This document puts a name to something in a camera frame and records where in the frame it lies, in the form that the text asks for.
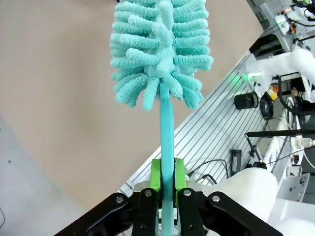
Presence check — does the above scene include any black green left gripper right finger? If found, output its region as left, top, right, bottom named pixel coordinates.
left=173, top=158, right=284, bottom=236

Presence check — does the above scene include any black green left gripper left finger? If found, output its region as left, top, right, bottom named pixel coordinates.
left=54, top=158, right=163, bottom=236

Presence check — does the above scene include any teal chenille duster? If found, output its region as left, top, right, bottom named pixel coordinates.
left=109, top=0, right=214, bottom=236

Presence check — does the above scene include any grey slotted aluminium plate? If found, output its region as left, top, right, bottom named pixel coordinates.
left=118, top=53, right=271, bottom=195

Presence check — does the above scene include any silver laptop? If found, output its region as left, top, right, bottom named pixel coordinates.
left=275, top=172, right=312, bottom=204

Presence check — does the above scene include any black tripod bar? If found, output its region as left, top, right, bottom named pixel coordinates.
left=245, top=129, right=315, bottom=139

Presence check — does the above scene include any black ribbed cylinder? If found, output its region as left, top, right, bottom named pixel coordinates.
left=233, top=92, right=259, bottom=111

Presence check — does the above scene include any yellow box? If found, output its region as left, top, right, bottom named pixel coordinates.
left=267, top=88, right=280, bottom=101

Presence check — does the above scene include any black box device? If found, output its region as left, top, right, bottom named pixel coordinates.
left=248, top=33, right=286, bottom=59

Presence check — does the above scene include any thin black cable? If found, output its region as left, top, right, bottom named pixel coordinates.
left=189, top=159, right=229, bottom=178

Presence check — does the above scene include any thick black cable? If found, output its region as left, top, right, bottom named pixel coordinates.
left=277, top=76, right=315, bottom=116

